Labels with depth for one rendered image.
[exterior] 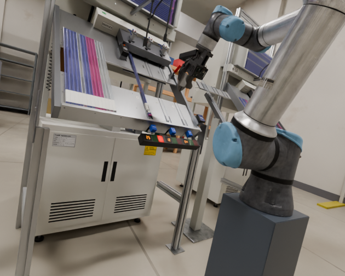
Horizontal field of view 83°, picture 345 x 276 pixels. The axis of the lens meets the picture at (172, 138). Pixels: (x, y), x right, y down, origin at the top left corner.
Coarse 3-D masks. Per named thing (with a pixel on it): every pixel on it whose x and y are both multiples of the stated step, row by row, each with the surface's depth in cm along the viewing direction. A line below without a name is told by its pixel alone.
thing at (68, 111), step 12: (72, 108) 66; (84, 108) 68; (72, 120) 71; (84, 120) 72; (96, 120) 74; (108, 120) 76; (120, 120) 79; (132, 120) 81; (144, 120) 83; (156, 120) 87; (156, 132) 93; (168, 132) 97; (180, 132) 100; (192, 132) 104
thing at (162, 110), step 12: (60, 72) 75; (120, 96) 87; (132, 96) 91; (120, 108) 82; (132, 108) 86; (144, 108) 91; (156, 108) 97; (168, 108) 103; (180, 108) 110; (180, 120) 103; (192, 120) 110
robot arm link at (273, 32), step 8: (280, 16) 61; (288, 16) 57; (264, 24) 67; (272, 24) 62; (280, 24) 59; (288, 24) 57; (256, 32) 69; (264, 32) 65; (272, 32) 62; (280, 32) 60; (248, 40) 70; (256, 40) 69; (264, 40) 66; (272, 40) 64; (280, 40) 63; (248, 48) 74; (256, 48) 73; (264, 48) 73
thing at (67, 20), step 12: (60, 12) 99; (60, 24) 93; (72, 24) 99; (84, 24) 106; (60, 36) 88; (96, 36) 105; (108, 36) 113; (108, 48) 105; (108, 60) 98; (120, 60) 105; (144, 60) 120; (132, 72) 112; (144, 72) 111; (156, 72) 120; (168, 72) 130
